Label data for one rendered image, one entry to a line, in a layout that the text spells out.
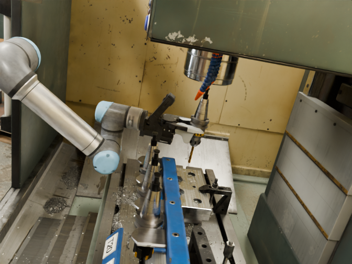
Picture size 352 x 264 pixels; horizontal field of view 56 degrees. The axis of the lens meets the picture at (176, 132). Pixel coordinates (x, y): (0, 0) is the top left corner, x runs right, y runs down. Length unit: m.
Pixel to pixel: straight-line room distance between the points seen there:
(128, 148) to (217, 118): 0.61
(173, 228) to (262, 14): 0.47
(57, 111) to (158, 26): 0.44
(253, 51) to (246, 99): 1.48
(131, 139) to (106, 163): 1.10
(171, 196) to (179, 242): 0.16
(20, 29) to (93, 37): 0.77
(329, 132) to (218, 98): 1.09
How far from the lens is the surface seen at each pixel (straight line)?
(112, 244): 1.07
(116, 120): 1.10
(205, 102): 1.05
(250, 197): 2.22
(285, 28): 0.73
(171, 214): 0.74
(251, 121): 2.24
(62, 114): 0.99
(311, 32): 0.75
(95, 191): 1.84
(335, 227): 1.14
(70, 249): 1.36
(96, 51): 2.06
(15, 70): 0.99
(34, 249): 1.39
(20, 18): 1.33
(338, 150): 1.13
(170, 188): 0.83
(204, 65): 0.96
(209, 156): 2.11
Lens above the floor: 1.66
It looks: 21 degrees down
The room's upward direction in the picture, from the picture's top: 11 degrees clockwise
